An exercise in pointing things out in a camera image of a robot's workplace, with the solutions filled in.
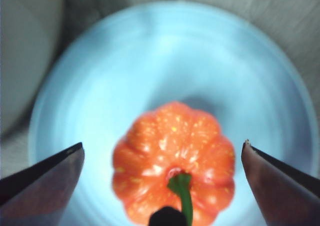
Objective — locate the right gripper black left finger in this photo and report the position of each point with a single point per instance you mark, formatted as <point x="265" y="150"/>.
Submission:
<point x="42" y="186"/>

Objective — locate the orange pumpkin with green stem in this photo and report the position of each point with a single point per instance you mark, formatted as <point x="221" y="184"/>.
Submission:
<point x="175" y="148"/>

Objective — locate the pale green electric steamer pot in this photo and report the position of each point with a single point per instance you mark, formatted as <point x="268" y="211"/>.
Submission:
<point x="22" y="48"/>

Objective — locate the blue round plate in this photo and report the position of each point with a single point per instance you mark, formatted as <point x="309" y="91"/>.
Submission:
<point x="155" y="60"/>

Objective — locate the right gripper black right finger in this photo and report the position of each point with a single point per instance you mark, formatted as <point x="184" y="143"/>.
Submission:
<point x="280" y="186"/>

